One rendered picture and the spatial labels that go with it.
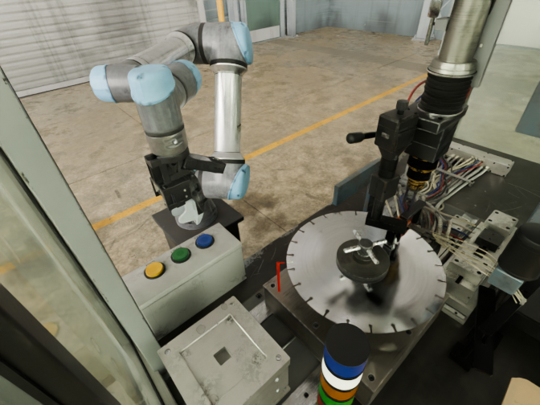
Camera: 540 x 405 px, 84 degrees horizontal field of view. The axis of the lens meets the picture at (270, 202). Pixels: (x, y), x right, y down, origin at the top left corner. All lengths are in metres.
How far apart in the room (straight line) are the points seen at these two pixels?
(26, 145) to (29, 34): 5.77
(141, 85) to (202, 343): 0.48
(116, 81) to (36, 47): 5.47
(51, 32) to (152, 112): 5.65
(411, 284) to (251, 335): 0.33
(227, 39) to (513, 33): 0.68
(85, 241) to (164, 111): 0.25
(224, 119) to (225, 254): 0.42
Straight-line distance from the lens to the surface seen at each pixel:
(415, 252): 0.75
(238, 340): 0.64
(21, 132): 0.41
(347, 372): 0.35
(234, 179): 0.93
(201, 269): 0.76
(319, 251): 0.70
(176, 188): 0.65
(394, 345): 0.72
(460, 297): 0.88
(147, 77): 0.57
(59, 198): 0.44
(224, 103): 0.97
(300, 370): 0.77
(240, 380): 0.61
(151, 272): 0.78
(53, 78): 6.26
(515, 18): 0.63
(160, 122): 0.59
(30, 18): 6.15
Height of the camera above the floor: 1.47
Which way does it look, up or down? 39 degrees down
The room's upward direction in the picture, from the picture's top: 3 degrees counter-clockwise
